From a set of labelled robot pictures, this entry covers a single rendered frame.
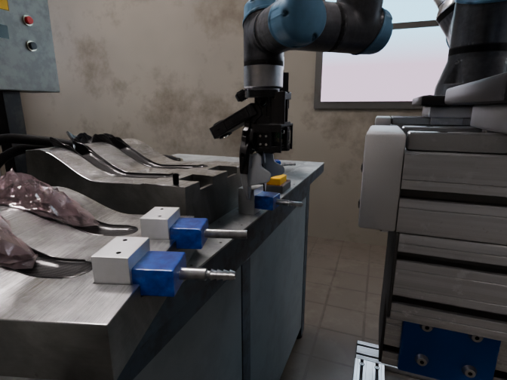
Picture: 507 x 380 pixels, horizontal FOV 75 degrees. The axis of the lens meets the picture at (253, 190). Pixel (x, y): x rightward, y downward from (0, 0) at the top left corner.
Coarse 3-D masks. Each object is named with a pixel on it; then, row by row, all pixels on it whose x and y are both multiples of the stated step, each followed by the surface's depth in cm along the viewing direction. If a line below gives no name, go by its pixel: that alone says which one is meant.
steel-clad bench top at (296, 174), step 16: (192, 160) 138; (208, 160) 138; (224, 160) 138; (288, 176) 105; (304, 176) 105; (288, 192) 86; (224, 224) 62; (240, 224) 62; (208, 240) 55; (224, 240) 55; (192, 256) 49; (208, 256) 49
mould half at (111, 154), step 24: (96, 144) 75; (144, 144) 85; (48, 168) 64; (72, 168) 62; (96, 168) 66; (120, 168) 70; (144, 168) 73; (168, 168) 72; (192, 168) 69; (96, 192) 61; (120, 192) 59; (144, 192) 57; (168, 192) 55; (192, 192) 56; (216, 192) 63; (216, 216) 64
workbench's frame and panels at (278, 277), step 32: (256, 224) 66; (288, 224) 109; (224, 256) 53; (256, 256) 83; (288, 256) 113; (192, 288) 45; (224, 288) 67; (256, 288) 85; (288, 288) 117; (160, 320) 39; (192, 320) 56; (224, 320) 68; (256, 320) 87; (288, 320) 122; (160, 352) 48; (192, 352) 57; (224, 352) 70; (256, 352) 90; (288, 352) 127
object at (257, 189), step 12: (240, 192) 68; (252, 192) 67; (264, 192) 69; (276, 192) 69; (240, 204) 68; (252, 204) 67; (264, 204) 67; (276, 204) 68; (288, 204) 66; (300, 204) 65
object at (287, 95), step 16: (256, 96) 61; (272, 96) 61; (288, 96) 62; (272, 112) 62; (256, 128) 62; (272, 128) 61; (288, 128) 65; (256, 144) 64; (272, 144) 63; (288, 144) 66
